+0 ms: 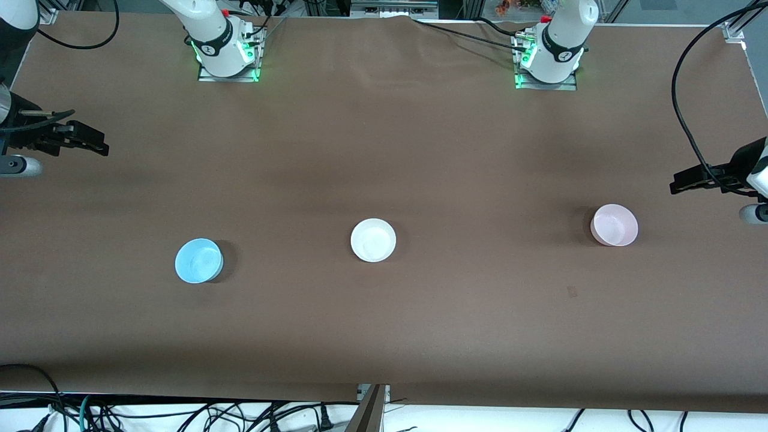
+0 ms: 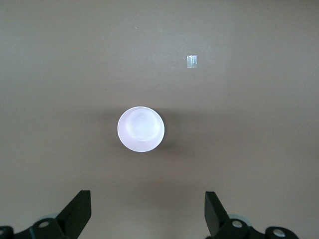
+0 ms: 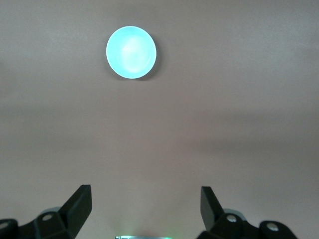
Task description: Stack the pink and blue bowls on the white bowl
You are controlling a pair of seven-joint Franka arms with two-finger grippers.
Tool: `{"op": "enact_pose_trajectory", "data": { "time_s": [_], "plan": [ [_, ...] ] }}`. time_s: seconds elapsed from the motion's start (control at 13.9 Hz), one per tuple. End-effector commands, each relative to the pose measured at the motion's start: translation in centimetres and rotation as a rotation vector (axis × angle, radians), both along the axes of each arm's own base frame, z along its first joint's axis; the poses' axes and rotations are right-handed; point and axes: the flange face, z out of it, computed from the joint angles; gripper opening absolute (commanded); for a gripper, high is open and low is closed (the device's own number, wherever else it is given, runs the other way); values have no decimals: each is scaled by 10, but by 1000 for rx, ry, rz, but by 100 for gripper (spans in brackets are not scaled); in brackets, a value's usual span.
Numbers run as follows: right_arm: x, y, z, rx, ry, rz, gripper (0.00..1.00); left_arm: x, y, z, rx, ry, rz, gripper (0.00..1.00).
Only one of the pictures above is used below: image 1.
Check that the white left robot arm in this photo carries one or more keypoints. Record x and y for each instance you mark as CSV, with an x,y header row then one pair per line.
x,y
558,45

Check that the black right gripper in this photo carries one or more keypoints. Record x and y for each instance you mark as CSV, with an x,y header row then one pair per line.
x,y
24,136

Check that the metal table support bracket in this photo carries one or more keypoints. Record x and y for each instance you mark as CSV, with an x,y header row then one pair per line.
x,y
367,411

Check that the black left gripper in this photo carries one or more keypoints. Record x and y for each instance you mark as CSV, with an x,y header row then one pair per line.
x,y
739,166

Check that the aluminium frame rail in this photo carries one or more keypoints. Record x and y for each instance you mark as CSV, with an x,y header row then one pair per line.
x,y
393,7

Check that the brown table cover sheet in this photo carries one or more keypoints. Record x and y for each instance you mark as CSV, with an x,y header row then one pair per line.
x,y
384,150

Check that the metal table corner bracket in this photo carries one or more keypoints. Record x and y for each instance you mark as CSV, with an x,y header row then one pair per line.
x,y
733,33

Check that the pink plastic bowl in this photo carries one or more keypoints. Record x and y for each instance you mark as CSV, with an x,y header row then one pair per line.
x,y
614,225

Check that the light blue plastic bowl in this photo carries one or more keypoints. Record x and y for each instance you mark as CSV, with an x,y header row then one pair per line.
x,y
198,261

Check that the white plastic bowl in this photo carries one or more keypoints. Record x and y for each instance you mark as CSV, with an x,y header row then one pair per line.
x,y
373,240

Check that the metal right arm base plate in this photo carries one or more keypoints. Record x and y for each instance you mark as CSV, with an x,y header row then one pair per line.
x,y
257,60

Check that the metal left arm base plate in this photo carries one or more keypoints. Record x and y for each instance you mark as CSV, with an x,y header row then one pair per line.
x,y
519,84

